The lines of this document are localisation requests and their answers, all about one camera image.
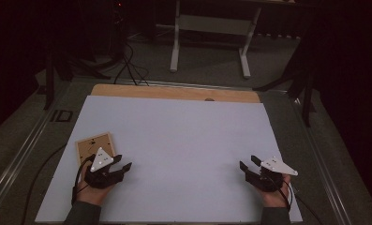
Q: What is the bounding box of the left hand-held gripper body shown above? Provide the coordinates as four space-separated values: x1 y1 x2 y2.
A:
84 147 126 189

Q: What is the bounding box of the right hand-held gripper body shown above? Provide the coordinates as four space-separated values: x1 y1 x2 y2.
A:
245 156 299 193

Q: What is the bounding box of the wooden picture frame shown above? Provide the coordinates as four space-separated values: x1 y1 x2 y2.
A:
75 131 116 169

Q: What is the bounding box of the person's left hand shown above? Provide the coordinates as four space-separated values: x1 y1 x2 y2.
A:
75 163 116 207

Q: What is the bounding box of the person's right hand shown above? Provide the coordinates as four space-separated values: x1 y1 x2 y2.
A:
258 173 291 208

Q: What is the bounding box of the black floor socket plate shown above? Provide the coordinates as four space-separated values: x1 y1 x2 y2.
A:
50 109 74 123

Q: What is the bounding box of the black metal stand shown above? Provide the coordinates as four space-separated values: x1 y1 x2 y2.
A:
253 59 318 128
42 51 112 111

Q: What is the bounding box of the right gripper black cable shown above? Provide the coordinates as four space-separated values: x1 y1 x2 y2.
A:
262 172 324 225

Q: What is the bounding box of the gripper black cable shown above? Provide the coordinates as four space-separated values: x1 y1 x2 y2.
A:
70 154 96 206
262 172 324 225

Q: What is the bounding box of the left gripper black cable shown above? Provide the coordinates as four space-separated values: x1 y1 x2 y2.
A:
70 154 96 206

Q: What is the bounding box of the metal floor rail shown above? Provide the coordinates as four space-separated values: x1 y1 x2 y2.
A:
290 96 354 225
124 79 289 94
0 90 69 217

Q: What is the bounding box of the black floor cable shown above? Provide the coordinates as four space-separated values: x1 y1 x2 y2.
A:
124 43 151 87
112 43 135 86
20 142 67 225

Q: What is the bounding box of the white metal desk frame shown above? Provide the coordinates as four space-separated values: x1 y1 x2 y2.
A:
169 0 263 80

